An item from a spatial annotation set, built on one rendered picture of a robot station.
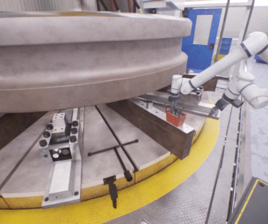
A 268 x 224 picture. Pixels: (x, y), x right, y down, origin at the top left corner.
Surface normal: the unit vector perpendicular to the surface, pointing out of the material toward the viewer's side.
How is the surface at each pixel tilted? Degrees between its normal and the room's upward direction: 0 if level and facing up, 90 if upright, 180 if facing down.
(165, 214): 0
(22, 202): 90
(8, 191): 0
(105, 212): 0
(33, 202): 90
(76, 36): 90
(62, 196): 90
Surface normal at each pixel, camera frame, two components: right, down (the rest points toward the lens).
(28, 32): 0.20, 0.47
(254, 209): 0.00, -0.88
